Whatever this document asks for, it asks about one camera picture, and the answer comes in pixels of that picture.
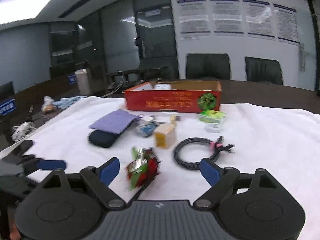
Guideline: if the dark navy case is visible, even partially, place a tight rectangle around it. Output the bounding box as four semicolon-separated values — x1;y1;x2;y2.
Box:
88;130;119;148

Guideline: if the red snack wrapper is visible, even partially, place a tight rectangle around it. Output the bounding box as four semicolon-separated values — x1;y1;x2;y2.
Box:
126;146;161;190

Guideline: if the purple knit pouch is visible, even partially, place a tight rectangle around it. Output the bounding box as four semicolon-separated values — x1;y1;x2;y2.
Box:
90;109;140;134

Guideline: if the green tissue pack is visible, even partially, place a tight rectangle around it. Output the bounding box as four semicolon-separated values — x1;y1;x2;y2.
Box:
199;109;227;124

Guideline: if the blue snack packet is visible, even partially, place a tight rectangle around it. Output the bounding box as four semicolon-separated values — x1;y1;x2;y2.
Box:
136;121;159;138

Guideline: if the yellow white plug adapter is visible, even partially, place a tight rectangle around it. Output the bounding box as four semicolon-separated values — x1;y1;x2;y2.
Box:
153;123;176;149

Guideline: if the white pill box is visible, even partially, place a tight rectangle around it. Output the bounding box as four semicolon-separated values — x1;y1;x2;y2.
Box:
154;83;172;90

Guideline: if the white fluffy towel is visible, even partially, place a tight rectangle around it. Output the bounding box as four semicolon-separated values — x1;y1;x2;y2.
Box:
0;96;320;240

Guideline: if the white round tape roll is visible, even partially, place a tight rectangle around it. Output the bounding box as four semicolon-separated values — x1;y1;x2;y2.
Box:
204;123;222;133

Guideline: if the light blue cloth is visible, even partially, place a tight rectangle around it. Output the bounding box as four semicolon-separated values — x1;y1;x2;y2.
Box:
52;96;86;109

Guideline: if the steel thermos jug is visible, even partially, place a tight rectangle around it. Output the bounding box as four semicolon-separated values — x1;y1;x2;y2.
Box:
75;68;91;95

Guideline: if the red cardboard box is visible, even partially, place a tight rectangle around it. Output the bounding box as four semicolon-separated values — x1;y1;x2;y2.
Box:
124;80;222;113

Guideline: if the black office chair middle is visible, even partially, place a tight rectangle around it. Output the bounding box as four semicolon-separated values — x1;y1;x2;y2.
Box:
186;53;231;80

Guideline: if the black office chair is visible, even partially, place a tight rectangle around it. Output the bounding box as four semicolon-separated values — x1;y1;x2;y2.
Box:
245;57;283;85
186;53;231;80

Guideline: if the black office chair right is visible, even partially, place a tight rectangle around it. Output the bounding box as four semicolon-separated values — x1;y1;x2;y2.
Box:
245;57;283;85

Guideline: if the white charging cable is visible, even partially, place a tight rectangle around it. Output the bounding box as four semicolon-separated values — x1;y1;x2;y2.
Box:
0;121;38;156

